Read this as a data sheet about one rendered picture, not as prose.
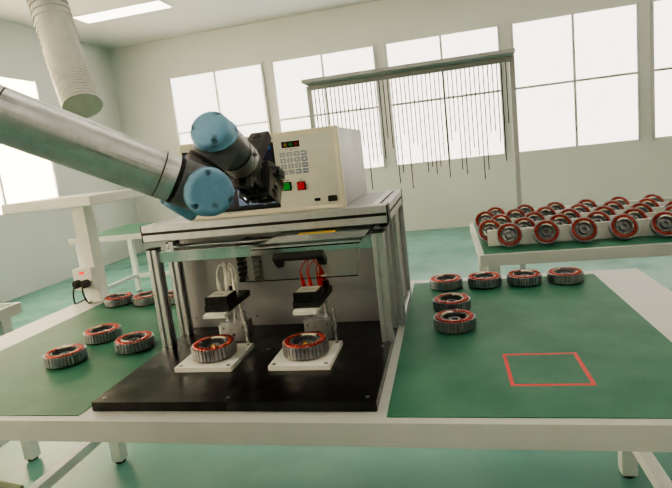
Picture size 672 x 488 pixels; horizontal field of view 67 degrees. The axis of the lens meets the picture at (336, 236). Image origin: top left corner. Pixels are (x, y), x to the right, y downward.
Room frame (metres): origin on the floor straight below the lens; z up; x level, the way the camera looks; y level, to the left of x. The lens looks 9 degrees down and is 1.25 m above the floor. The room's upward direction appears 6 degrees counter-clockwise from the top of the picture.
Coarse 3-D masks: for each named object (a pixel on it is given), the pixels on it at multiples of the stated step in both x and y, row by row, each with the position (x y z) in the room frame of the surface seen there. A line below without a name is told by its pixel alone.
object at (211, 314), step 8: (208, 296) 1.29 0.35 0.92; (216, 296) 1.28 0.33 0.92; (224, 296) 1.27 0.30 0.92; (232, 296) 1.30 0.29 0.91; (240, 296) 1.34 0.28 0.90; (248, 296) 1.39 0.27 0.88; (208, 304) 1.28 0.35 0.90; (216, 304) 1.27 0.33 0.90; (224, 304) 1.27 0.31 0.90; (232, 304) 1.28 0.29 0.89; (240, 304) 1.36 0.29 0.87; (208, 312) 1.28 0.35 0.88; (216, 312) 1.27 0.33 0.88; (224, 312) 1.26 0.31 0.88; (240, 312) 1.36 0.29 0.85
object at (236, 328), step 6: (240, 318) 1.38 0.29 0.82; (246, 318) 1.37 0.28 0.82; (222, 324) 1.35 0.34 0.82; (228, 324) 1.35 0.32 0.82; (234, 324) 1.34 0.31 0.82; (240, 324) 1.34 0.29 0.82; (222, 330) 1.35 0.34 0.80; (228, 330) 1.35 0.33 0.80; (234, 330) 1.34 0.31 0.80; (240, 330) 1.34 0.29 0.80; (252, 330) 1.38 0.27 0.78; (234, 336) 1.34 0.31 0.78; (240, 336) 1.34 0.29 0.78
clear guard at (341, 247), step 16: (272, 240) 1.19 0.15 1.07; (288, 240) 1.16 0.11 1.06; (304, 240) 1.13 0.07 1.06; (320, 240) 1.11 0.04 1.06; (336, 240) 1.08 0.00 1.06; (352, 240) 1.06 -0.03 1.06; (256, 256) 1.07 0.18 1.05; (336, 256) 1.02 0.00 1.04; (352, 256) 1.01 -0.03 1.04; (256, 272) 1.04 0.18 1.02; (272, 272) 1.03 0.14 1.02; (288, 272) 1.02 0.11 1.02; (304, 272) 1.01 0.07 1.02; (320, 272) 1.01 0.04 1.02; (336, 272) 1.00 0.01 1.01; (352, 272) 0.99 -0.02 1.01
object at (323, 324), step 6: (306, 318) 1.31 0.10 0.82; (312, 318) 1.30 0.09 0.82; (318, 318) 1.30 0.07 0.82; (324, 318) 1.29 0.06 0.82; (330, 318) 1.29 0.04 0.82; (306, 324) 1.30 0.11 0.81; (312, 324) 1.29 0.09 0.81; (318, 324) 1.29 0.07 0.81; (324, 324) 1.29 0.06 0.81; (330, 324) 1.28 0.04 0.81; (306, 330) 1.30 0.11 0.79; (312, 330) 1.29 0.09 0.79; (318, 330) 1.29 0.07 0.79; (324, 330) 1.29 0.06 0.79; (330, 330) 1.28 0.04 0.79; (330, 336) 1.28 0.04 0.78
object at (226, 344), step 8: (208, 336) 1.27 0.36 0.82; (216, 336) 1.26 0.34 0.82; (224, 336) 1.25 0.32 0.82; (232, 336) 1.25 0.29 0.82; (192, 344) 1.23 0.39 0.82; (200, 344) 1.23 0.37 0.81; (208, 344) 1.25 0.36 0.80; (216, 344) 1.24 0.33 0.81; (224, 344) 1.19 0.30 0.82; (232, 344) 1.21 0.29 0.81; (192, 352) 1.20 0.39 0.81; (200, 352) 1.18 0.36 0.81; (208, 352) 1.17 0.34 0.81; (216, 352) 1.17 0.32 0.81; (224, 352) 1.18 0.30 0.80; (232, 352) 1.20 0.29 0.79; (200, 360) 1.18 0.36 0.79; (208, 360) 1.17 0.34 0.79; (216, 360) 1.17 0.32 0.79
